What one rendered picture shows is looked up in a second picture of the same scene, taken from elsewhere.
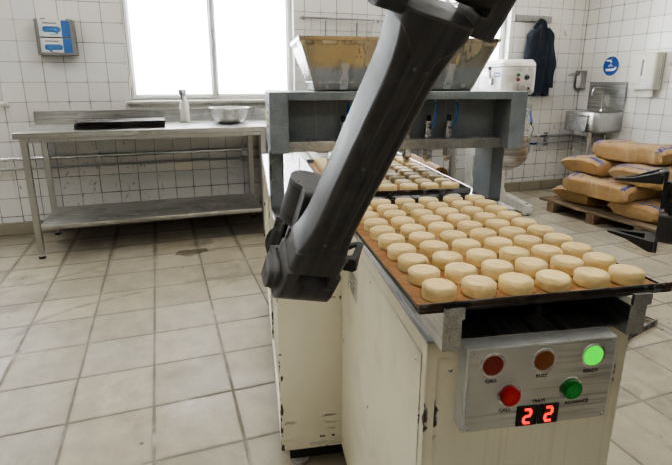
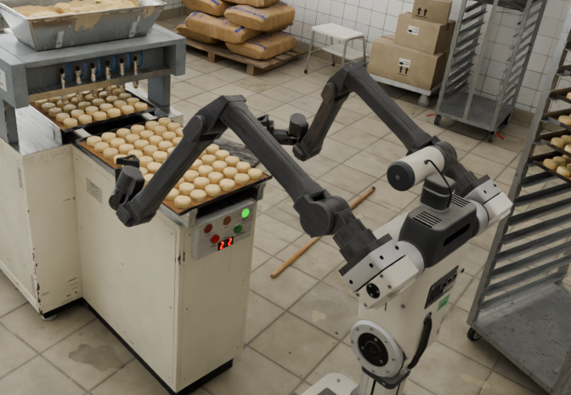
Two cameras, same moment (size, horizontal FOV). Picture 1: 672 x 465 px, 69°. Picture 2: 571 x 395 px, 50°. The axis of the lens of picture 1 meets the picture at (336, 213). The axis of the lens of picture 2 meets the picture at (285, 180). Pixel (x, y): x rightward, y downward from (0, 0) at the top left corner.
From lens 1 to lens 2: 124 cm
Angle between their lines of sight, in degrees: 38
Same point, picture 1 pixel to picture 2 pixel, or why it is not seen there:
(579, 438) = (240, 248)
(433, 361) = (182, 233)
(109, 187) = not seen: outside the picture
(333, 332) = (70, 222)
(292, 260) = (140, 211)
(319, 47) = (42, 24)
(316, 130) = (40, 81)
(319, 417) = (65, 283)
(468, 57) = (145, 17)
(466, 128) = (145, 62)
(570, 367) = (237, 220)
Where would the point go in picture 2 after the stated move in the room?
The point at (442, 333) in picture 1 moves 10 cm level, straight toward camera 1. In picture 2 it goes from (188, 221) to (196, 239)
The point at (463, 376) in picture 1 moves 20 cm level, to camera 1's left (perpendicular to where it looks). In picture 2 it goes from (196, 236) to (137, 253)
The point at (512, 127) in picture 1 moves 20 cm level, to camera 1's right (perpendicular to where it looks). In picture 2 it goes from (178, 62) to (220, 58)
